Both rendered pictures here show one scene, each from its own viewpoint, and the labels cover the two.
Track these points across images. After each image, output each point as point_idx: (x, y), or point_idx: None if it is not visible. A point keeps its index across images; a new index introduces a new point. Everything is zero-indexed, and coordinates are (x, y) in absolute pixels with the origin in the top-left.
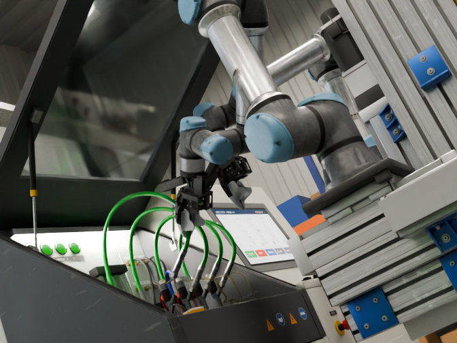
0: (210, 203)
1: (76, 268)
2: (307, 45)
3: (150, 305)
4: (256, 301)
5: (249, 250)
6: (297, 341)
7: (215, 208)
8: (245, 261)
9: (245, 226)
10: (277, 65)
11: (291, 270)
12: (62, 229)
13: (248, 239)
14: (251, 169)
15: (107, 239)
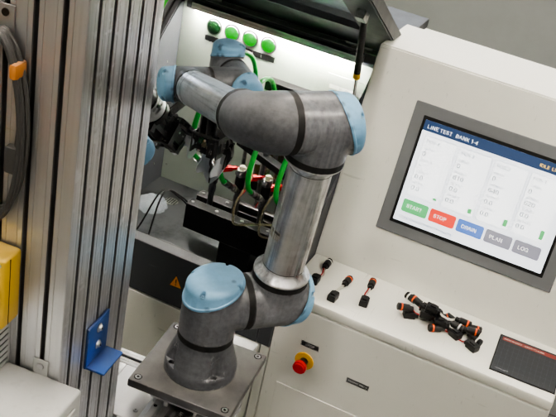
0: (176, 150)
1: (258, 67)
2: (212, 100)
3: None
4: (174, 257)
5: (419, 202)
6: None
7: (436, 121)
8: (386, 209)
9: (468, 171)
10: (189, 92)
11: (479, 270)
12: (250, 24)
13: (444, 190)
14: (215, 157)
15: (322, 55)
